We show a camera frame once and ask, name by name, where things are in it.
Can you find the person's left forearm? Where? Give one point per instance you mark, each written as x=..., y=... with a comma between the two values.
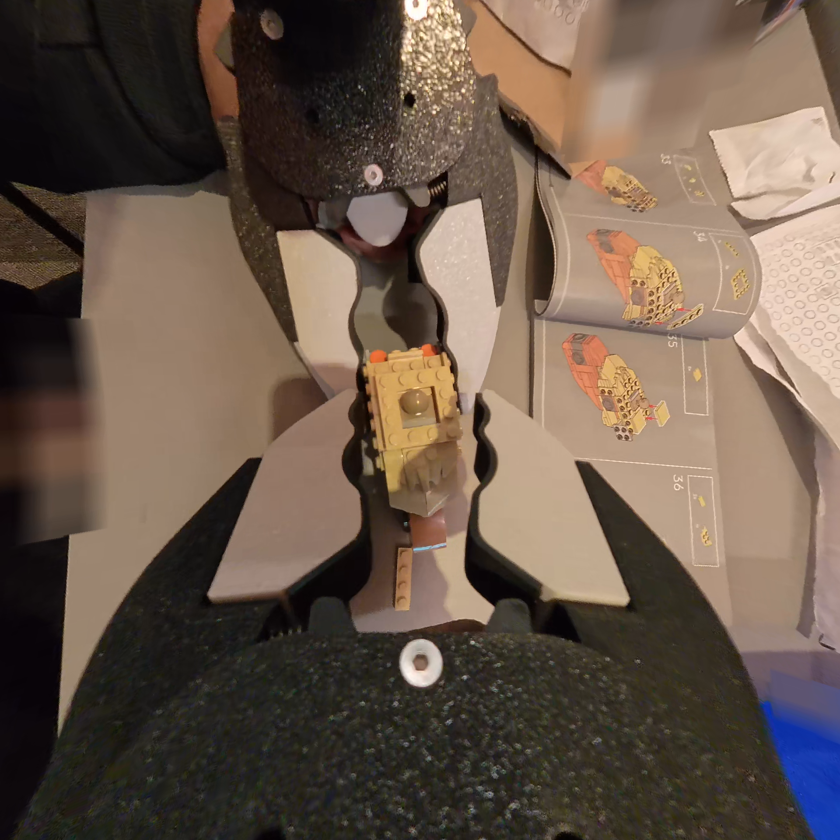
x=105, y=79

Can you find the grey desk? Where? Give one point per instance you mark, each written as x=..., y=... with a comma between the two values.
x=171, y=328

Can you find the blue plastic bin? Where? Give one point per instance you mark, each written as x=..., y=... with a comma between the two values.
x=807, y=775

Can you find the brown cardboard piece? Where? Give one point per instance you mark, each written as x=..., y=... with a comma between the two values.
x=525, y=99

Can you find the grey instruction booklet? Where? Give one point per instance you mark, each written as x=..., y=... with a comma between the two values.
x=630, y=341

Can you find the small tan plate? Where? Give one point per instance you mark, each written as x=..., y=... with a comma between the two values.
x=404, y=578

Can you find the tan brick model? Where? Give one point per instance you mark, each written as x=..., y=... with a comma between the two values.
x=414, y=420

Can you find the flattened white paper bags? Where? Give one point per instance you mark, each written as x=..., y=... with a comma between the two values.
x=781, y=164

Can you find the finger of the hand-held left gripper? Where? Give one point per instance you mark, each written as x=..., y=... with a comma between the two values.
x=470, y=282
x=315, y=295

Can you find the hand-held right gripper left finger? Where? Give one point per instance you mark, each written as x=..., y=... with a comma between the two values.
x=289, y=525

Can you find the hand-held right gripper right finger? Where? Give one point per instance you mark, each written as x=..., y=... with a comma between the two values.
x=551, y=525

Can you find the white dotted paper sheet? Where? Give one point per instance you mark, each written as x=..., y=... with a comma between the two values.
x=801, y=341

